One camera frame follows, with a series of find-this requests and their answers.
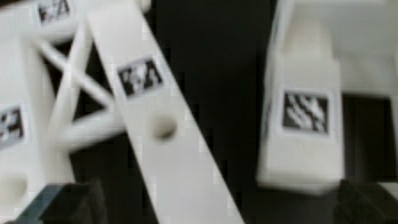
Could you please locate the white chair back part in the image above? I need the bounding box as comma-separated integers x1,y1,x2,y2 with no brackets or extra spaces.
0,0,244,224

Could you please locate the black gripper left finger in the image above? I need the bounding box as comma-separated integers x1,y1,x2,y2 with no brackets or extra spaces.
11,181,109,224

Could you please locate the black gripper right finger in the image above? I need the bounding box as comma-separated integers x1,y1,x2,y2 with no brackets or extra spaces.
336,180,398,224

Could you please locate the white chair leg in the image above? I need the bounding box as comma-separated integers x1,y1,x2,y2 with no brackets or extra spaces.
254,19,347,196

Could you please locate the white chair seat part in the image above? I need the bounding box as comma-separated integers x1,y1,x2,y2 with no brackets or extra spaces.
267,0,398,98

